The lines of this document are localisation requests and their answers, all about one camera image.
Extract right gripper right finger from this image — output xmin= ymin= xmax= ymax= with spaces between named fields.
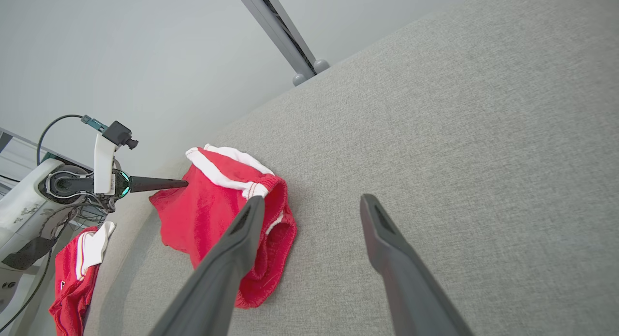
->
xmin=360 ymin=194 xmax=475 ymax=336

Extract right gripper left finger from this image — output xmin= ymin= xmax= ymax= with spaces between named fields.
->
xmin=150 ymin=195 xmax=266 ymax=336

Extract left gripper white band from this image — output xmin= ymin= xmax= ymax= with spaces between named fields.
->
xmin=94 ymin=132 xmax=190 ymax=198

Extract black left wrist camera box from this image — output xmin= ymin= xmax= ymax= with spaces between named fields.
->
xmin=102 ymin=120 xmax=139 ymax=151

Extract grey fabric sofa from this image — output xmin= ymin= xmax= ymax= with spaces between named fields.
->
xmin=81 ymin=0 xmax=619 ymax=336

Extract red shorts with white trim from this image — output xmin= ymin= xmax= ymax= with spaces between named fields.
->
xmin=148 ymin=143 xmax=297 ymax=309

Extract grey partition post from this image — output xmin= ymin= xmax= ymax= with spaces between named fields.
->
xmin=231 ymin=0 xmax=331 ymax=87

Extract red jersey with white sleeves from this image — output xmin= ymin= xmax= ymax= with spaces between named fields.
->
xmin=48 ymin=221 xmax=117 ymax=336

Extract black left camera cable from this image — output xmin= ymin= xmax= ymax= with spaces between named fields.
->
xmin=36 ymin=114 xmax=86 ymax=168

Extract teal left camera connector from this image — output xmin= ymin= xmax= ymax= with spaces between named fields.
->
xmin=80 ymin=115 xmax=108 ymax=133

